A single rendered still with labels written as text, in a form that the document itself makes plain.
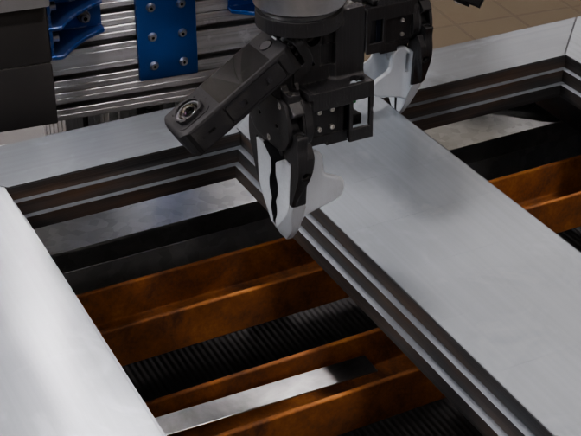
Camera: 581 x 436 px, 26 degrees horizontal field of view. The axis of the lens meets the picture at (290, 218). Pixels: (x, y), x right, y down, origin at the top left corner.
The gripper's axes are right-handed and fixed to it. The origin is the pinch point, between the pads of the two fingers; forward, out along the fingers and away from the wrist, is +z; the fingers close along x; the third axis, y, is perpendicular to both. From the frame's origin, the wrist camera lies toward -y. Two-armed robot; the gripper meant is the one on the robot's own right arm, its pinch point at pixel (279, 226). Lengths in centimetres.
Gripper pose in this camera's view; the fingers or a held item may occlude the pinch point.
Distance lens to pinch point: 110.1
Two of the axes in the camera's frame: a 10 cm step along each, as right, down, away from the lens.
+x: -4.7, -4.5, 7.6
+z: 0.1, 8.6, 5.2
